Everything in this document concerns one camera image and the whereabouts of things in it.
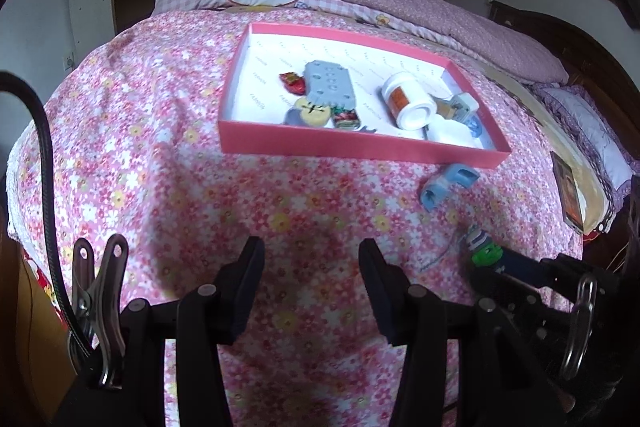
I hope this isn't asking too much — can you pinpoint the green toy figure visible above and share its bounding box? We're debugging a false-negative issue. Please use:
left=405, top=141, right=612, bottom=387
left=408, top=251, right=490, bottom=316
left=460, top=227, right=503, bottom=270

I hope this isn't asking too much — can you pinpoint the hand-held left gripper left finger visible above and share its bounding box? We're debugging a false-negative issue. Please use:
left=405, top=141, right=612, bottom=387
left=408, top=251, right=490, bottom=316
left=120, top=237, right=266, bottom=427

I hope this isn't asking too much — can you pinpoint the grey perforated toy block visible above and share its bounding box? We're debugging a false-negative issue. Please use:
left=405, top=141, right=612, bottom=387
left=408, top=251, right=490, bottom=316
left=303, top=61, right=357, bottom=108

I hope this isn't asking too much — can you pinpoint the dark wooden headboard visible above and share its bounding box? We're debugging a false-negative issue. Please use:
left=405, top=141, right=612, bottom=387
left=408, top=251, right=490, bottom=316
left=489, top=0, right=640, bottom=168

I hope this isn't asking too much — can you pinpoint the black smartphone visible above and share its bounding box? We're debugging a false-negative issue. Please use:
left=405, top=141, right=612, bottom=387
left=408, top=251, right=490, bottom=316
left=550, top=151, right=585, bottom=235

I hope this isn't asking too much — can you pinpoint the white earbuds case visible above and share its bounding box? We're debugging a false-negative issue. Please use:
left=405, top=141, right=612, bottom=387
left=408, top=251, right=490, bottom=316
left=426, top=114, right=473, bottom=145

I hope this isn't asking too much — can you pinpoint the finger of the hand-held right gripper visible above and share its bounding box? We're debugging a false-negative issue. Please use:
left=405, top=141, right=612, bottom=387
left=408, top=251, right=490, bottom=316
left=467, top=264, right=546, bottom=323
left=497, top=247, right=556, bottom=290

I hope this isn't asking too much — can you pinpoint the white bottle with orange label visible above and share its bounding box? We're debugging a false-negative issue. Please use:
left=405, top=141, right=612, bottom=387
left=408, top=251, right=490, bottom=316
left=381, top=73, right=437, bottom=130

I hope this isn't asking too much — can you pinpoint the pink cardboard box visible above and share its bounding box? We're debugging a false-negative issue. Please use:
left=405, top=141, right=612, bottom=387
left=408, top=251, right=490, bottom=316
left=218, top=23, right=512, bottom=169

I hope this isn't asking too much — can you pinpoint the white charger adapter cube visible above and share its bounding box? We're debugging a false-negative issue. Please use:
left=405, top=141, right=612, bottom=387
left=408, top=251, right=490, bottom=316
left=450, top=92, right=480, bottom=122

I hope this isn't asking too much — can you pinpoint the black cable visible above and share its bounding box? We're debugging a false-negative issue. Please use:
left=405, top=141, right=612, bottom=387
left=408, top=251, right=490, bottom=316
left=0, top=71, right=93, bottom=358

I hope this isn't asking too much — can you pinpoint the pink floral bedsheet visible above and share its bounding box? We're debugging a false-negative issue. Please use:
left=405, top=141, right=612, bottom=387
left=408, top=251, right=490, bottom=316
left=7, top=4, right=586, bottom=427

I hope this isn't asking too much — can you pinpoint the beige sleeping mat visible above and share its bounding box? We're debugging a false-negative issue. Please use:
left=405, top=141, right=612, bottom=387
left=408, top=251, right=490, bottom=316
left=470, top=57, right=616, bottom=233

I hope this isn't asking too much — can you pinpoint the purple frilled pillow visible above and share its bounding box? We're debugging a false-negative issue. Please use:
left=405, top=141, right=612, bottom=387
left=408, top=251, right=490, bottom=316
left=532, top=82, right=633, bottom=202

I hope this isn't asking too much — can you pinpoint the green lighter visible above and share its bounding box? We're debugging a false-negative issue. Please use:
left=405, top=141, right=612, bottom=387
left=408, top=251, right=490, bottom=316
left=331, top=106, right=362, bottom=130

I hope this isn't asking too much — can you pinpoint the white bedside cabinet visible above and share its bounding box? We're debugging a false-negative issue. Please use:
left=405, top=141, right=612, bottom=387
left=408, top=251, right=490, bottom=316
left=61, top=0, right=181, bottom=72

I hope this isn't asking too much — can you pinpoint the red toy car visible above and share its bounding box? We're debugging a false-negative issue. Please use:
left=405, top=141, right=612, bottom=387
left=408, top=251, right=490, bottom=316
left=278, top=72, right=306, bottom=95

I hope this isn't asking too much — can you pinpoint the metal spring clip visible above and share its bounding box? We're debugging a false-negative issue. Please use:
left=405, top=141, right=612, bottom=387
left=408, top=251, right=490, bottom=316
left=70, top=234, right=130, bottom=390

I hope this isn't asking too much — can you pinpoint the blue correction tape dispenser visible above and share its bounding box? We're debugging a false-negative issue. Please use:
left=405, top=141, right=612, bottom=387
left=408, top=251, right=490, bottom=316
left=462, top=114, right=488, bottom=138

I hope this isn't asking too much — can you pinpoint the red printed cloth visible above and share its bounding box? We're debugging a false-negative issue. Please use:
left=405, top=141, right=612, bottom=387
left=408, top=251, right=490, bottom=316
left=20, top=247, right=68, bottom=328

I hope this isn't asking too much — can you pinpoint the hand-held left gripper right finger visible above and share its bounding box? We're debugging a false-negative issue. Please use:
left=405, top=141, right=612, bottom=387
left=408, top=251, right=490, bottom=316
left=358, top=238, right=568, bottom=427

